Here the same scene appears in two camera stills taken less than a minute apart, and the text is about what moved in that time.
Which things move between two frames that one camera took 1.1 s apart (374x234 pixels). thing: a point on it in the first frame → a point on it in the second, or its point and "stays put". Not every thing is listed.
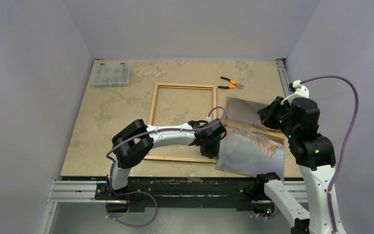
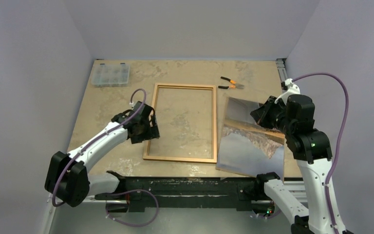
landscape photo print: [250, 147] stays put
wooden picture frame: [187, 159] stays put
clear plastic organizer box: [110, 75] stays put
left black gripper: [214, 152] → [151, 133]
